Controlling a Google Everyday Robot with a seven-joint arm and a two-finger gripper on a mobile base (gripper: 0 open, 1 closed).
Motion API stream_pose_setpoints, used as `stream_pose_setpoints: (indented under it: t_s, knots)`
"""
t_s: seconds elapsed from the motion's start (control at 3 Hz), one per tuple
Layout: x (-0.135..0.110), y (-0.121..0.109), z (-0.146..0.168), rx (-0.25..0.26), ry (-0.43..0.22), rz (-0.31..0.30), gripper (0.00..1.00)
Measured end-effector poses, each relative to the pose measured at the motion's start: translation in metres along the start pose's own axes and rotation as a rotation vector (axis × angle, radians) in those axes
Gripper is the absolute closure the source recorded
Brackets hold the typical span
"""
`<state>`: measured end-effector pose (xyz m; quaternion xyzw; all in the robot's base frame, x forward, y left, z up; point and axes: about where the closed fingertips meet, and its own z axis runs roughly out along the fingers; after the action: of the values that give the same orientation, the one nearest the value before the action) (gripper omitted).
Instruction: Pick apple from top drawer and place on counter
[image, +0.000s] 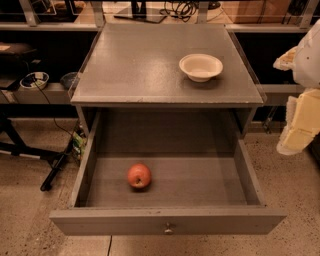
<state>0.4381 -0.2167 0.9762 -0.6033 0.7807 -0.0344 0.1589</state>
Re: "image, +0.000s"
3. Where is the black cable on floor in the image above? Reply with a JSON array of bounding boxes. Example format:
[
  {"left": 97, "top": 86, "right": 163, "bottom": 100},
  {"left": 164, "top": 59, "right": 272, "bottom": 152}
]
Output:
[{"left": 31, "top": 75, "right": 79, "bottom": 192}]

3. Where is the dark bowl on shelf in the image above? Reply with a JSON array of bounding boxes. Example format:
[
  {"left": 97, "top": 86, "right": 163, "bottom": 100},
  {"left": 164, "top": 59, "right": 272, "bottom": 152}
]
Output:
[{"left": 60, "top": 72, "right": 78, "bottom": 89}]

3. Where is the white bowl on shelf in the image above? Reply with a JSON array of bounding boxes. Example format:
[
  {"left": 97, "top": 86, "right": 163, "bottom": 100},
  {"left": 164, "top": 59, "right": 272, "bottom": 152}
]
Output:
[{"left": 20, "top": 72, "right": 49, "bottom": 90}]

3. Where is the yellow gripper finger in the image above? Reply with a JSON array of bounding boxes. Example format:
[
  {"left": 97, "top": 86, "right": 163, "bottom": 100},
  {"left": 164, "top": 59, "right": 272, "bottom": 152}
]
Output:
[
  {"left": 276, "top": 89, "right": 320, "bottom": 155},
  {"left": 273, "top": 47, "right": 297, "bottom": 71}
]

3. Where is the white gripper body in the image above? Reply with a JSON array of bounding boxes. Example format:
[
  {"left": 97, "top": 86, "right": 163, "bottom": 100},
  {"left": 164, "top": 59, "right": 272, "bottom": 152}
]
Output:
[{"left": 293, "top": 20, "right": 320, "bottom": 88}]

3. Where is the metal drawer knob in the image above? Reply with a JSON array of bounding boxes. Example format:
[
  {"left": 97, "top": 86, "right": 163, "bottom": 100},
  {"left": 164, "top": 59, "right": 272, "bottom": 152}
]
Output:
[{"left": 164, "top": 223, "right": 174, "bottom": 235}]

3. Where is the red apple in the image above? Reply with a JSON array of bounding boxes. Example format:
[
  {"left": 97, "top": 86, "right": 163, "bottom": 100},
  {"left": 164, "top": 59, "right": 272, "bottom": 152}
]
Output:
[{"left": 127, "top": 163, "right": 151, "bottom": 189}]

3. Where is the open grey top drawer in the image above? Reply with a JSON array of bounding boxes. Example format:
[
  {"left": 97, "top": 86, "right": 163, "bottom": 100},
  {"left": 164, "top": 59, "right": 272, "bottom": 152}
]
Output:
[{"left": 50, "top": 110, "right": 286, "bottom": 236}]

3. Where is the grey cabinet with counter top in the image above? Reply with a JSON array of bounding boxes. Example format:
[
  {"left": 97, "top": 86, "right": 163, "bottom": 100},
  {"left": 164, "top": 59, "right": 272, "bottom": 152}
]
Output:
[{"left": 67, "top": 22, "right": 268, "bottom": 140}]

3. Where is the cardboard box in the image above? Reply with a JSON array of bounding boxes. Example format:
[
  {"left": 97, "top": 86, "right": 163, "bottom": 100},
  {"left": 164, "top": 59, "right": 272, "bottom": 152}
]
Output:
[{"left": 222, "top": 0, "right": 291, "bottom": 24}]

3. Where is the bundle of black cables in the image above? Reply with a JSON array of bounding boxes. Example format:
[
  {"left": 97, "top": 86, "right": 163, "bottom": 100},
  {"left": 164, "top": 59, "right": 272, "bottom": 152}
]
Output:
[{"left": 159, "top": 0, "right": 200, "bottom": 24}]

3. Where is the white paper bowl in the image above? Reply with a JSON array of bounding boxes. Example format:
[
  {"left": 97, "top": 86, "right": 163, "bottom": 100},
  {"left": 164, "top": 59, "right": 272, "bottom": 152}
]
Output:
[{"left": 179, "top": 54, "right": 223, "bottom": 82}]

